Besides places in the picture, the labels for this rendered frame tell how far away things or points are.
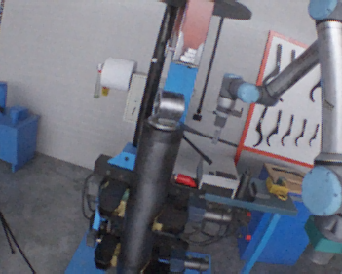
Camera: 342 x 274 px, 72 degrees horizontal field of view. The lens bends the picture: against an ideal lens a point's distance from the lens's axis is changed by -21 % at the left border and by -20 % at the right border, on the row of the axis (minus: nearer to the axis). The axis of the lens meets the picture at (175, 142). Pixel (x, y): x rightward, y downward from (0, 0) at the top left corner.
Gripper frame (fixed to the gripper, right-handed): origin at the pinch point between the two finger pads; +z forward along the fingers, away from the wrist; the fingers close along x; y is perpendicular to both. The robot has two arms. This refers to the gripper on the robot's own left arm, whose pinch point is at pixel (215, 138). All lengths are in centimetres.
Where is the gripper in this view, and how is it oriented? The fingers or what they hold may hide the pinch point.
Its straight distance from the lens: 143.9
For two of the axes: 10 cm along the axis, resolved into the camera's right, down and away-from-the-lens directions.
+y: -9.3, -3.1, 1.8
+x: -2.7, 2.7, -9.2
